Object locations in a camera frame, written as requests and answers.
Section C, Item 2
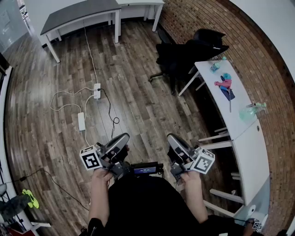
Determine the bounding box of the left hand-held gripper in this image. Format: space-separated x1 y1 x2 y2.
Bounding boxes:
80 133 131 181

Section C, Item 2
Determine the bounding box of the long straight white cable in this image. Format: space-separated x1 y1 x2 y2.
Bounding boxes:
83 20 99 85

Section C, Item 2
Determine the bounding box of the person's left forearm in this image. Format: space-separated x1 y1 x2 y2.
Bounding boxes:
87 169 115 228

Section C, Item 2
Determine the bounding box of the round grey table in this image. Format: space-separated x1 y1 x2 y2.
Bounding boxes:
0 195 30 222

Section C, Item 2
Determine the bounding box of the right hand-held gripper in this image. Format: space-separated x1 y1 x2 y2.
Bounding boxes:
167 133 216 180

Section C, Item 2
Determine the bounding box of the black chest-mounted screen device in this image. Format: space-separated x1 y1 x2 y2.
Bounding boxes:
125 162 165 178

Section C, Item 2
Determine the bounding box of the looped white cable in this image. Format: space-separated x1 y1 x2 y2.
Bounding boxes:
50 87 95 113

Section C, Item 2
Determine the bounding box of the black office chair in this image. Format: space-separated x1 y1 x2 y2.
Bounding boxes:
148 29 230 95

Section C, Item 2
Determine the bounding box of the white power adapter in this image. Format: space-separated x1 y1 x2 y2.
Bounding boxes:
77 112 86 132

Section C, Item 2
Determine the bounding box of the clear plastic water bottle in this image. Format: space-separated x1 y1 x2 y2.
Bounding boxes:
209 56 228 74

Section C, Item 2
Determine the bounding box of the long white desk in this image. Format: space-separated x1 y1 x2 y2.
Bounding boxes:
178 59 260 142
198 119 271 218

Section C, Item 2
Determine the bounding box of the short curved white cable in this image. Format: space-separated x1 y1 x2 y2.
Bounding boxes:
84 94 97 147

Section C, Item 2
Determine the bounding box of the person's black shirt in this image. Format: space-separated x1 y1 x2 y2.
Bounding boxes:
78 175 254 236

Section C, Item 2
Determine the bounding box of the neon green item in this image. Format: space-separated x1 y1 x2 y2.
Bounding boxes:
22 189 40 209

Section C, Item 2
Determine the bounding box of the black and white patterned box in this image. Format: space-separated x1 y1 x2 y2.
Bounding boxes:
252 218 263 233

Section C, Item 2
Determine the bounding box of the dark blue flat item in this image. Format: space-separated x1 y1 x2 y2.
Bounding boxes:
220 86 236 101

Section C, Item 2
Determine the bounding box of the black floor cable with loop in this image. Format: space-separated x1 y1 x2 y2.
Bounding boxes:
99 88 120 140

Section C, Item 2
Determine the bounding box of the black cable with plug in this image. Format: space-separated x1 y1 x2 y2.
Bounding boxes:
13 169 90 212

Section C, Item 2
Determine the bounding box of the person's right forearm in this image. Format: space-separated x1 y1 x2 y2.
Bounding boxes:
181 171 209 224

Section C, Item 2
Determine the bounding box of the pink and teal toy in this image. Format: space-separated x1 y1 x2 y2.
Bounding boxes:
214 72 233 89

